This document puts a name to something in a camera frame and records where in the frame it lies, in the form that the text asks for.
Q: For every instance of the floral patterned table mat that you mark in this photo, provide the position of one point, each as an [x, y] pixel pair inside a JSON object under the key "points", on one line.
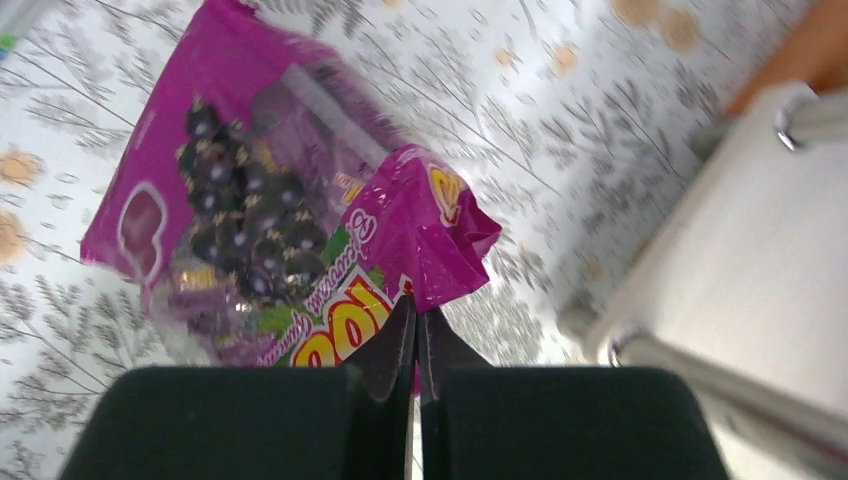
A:
{"points": [[570, 119]]}

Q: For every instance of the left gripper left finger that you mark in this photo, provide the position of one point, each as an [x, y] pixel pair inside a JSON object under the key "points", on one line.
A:
{"points": [[349, 421]]}

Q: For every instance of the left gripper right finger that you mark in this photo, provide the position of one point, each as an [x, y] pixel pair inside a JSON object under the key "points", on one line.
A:
{"points": [[480, 421]]}

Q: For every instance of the purple candy bag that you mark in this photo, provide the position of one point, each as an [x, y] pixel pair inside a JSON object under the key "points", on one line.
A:
{"points": [[265, 201]]}

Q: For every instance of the white wooden two-tier shelf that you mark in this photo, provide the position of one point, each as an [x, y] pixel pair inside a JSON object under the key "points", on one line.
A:
{"points": [[743, 291]]}

